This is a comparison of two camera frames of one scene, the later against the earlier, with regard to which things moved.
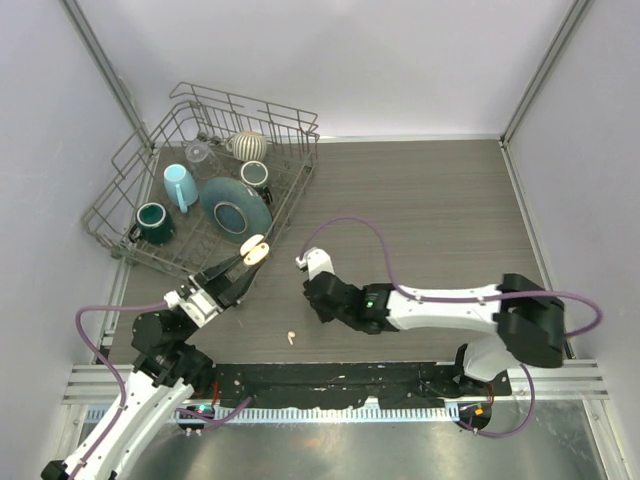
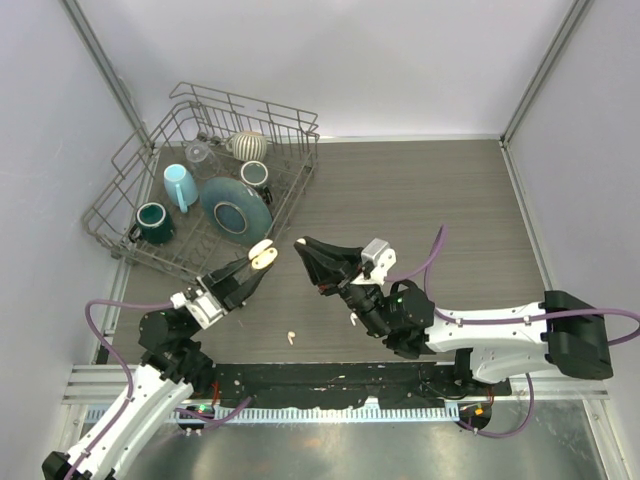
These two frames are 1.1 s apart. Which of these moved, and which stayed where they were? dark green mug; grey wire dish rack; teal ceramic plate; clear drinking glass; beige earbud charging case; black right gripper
Moved: beige earbud charging case; black right gripper
Stayed: teal ceramic plate; dark green mug; grey wire dish rack; clear drinking glass
